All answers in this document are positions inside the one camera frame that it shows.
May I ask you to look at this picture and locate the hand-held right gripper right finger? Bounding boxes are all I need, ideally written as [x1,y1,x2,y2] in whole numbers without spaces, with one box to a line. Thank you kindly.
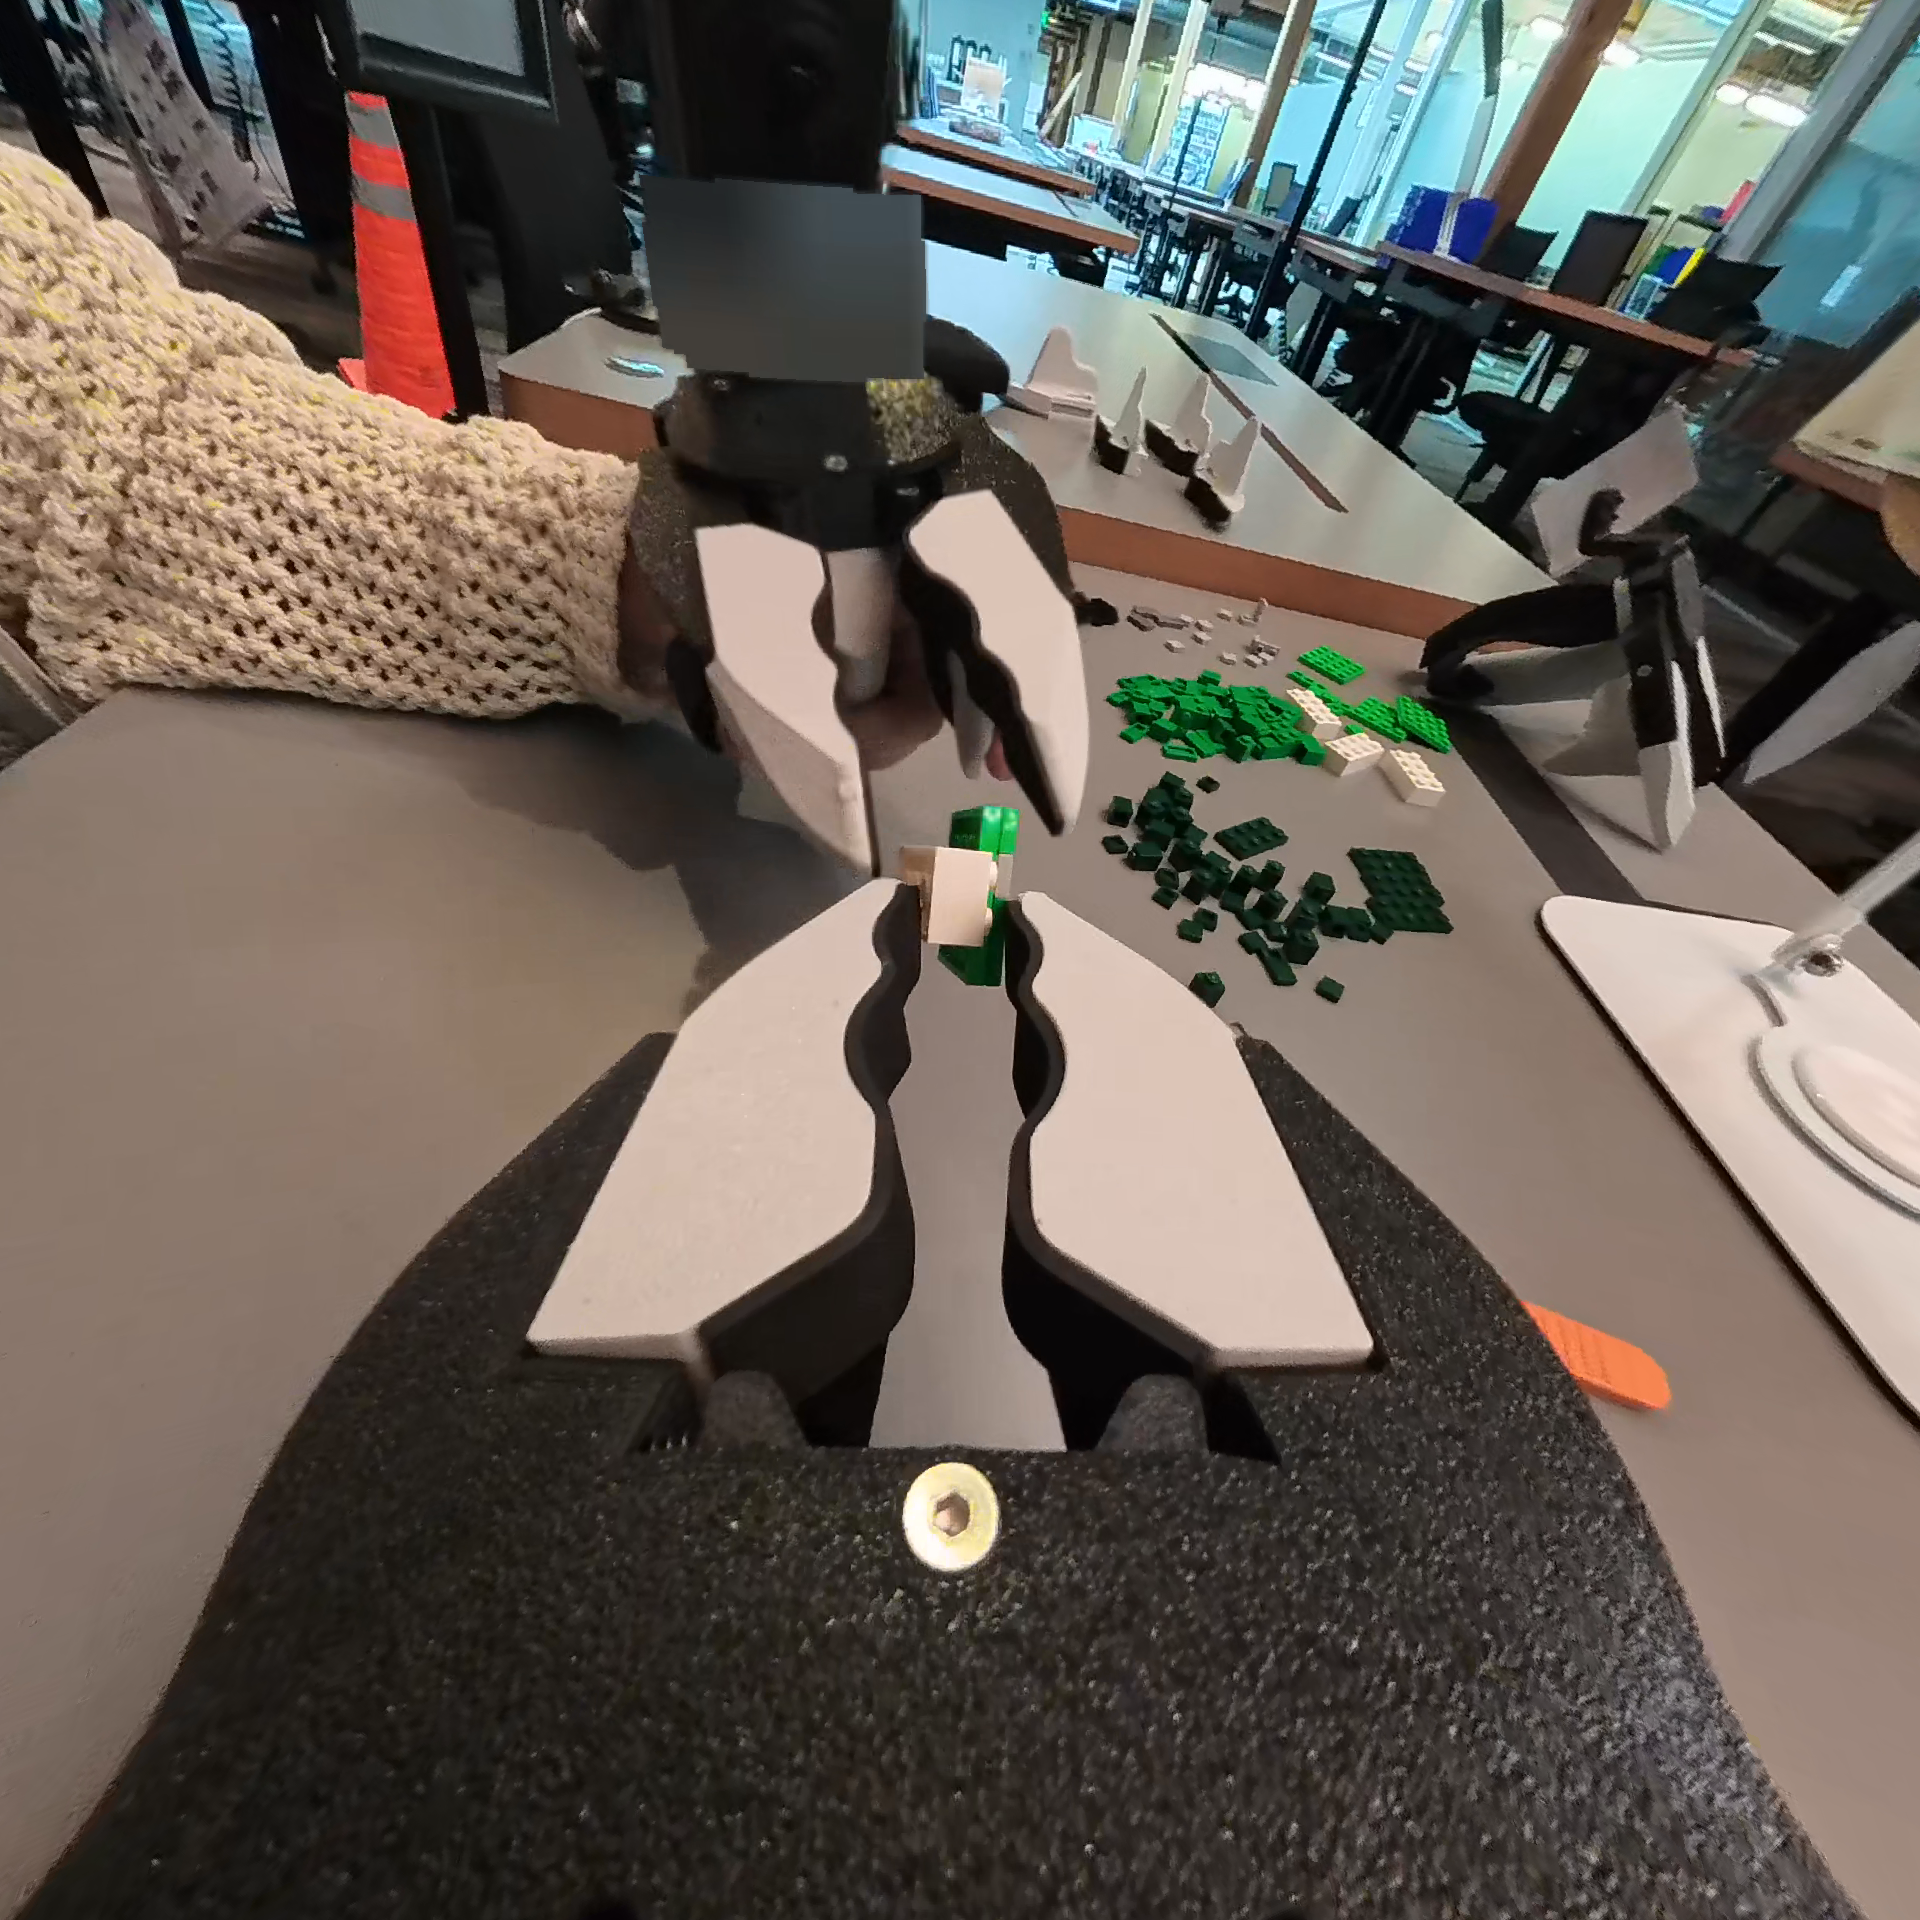
[998,892,1379,1375]

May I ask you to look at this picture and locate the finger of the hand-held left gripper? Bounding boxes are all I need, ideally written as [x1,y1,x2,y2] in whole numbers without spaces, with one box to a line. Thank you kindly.
[694,521,879,876]
[895,490,1093,838]

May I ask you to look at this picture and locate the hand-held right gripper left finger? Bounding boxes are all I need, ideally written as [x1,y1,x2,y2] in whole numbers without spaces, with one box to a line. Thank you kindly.
[526,878,920,1364]

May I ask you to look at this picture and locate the green lego plate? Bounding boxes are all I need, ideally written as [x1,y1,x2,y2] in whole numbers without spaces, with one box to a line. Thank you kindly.
[934,804,1023,993]

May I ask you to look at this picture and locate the person's left forearm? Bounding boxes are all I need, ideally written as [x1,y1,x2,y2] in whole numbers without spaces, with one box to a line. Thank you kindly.
[0,142,649,725]

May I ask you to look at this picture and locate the small grey lego pieces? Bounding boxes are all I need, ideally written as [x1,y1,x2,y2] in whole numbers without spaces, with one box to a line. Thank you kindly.
[1121,596,1289,671]

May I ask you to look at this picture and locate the pile of bright green lego pieces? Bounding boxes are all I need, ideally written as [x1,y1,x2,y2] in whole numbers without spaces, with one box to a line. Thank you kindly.
[1107,643,1460,777]

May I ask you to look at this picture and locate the pile of dark green lego pieces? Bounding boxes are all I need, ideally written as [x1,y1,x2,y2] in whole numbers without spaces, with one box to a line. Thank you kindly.
[1099,767,1460,1010]

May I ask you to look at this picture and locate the long wooden desk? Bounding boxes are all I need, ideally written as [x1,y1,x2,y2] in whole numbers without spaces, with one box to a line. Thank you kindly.
[1381,239,1758,367]
[885,118,1143,255]

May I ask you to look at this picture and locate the grey desk with wooden edge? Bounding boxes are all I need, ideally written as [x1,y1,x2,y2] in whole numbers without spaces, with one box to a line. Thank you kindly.
[497,238,1559,645]

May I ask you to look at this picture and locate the orange traffic cone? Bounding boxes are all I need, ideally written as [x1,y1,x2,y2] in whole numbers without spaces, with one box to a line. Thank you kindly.
[335,90,462,425]

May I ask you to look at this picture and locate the orange brick separator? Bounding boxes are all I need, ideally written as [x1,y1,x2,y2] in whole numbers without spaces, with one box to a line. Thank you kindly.
[1520,1298,1673,1415]

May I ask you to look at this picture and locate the white book stand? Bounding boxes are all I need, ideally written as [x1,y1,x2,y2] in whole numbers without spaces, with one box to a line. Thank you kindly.
[1539,833,1920,1425]

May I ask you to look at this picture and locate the black swivel chair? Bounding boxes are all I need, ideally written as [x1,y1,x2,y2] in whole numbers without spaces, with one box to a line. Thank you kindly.
[1459,337,1600,505]

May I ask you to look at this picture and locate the black framed screen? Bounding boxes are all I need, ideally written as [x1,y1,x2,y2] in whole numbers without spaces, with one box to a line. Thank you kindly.
[348,0,560,118]

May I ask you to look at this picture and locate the black mount with grey wedges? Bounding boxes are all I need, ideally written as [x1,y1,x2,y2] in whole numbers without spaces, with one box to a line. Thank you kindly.
[1414,525,1729,847]

